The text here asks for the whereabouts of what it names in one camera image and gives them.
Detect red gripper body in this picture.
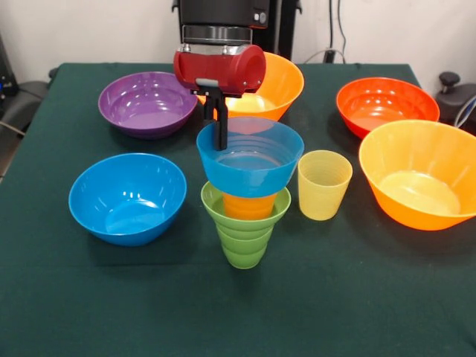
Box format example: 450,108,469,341
173,44,267,100

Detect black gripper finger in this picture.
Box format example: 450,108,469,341
213,96,228,152
202,94,219,123

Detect shallow translucent blue bowl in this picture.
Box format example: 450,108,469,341
196,116,306,198

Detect green plastic bowl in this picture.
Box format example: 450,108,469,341
200,181,292,235

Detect orange plastic cup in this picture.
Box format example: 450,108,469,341
222,192,278,219

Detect round blue plastic bowl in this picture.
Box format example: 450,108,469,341
68,152,188,248

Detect green plastic cup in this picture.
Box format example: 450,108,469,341
219,222,274,270

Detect purple plastic bowl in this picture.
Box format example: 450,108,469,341
97,71,199,141

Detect large orange plastic bowl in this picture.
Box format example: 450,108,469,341
358,119,476,231
196,51,305,122

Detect yellow plastic cup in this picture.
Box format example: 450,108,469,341
297,149,353,222

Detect red plastic bowl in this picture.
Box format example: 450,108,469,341
335,77,441,141

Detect black office chair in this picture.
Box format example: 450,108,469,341
0,66,60,179

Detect dark green tablecloth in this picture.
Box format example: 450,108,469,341
0,62,476,357

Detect black computer case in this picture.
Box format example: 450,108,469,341
0,35,19,116

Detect black chair with knob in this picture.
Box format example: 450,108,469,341
435,71,476,135

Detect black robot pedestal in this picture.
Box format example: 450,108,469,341
172,0,303,62

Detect black wall cable with plug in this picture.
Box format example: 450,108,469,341
324,0,336,63

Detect thin black wall cable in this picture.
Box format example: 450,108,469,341
336,0,348,51

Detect white blue cable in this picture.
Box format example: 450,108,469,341
454,94,476,128

